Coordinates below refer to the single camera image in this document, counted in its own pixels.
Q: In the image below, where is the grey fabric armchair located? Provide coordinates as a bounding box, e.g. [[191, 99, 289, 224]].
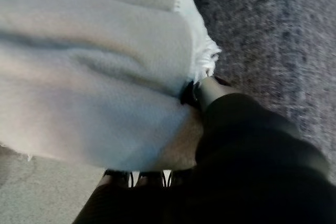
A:
[[193, 0, 336, 180]]

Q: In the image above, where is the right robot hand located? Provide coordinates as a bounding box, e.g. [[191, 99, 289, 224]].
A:
[[72, 76, 336, 224]]

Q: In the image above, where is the cream fringed cushion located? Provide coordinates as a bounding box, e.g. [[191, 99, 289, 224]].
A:
[[0, 0, 223, 172]]

